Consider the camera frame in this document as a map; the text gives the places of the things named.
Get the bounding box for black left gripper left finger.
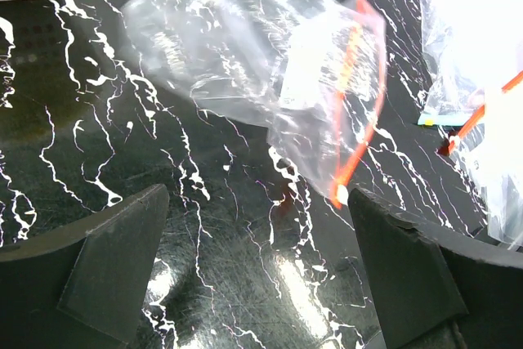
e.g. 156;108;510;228
1;184;169;348

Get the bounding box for clear bag orange zipper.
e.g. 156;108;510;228
123;0;387;207

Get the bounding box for clear bag red zipper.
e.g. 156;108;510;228
438;73;522;251

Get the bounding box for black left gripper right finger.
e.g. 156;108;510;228
348;188;522;348

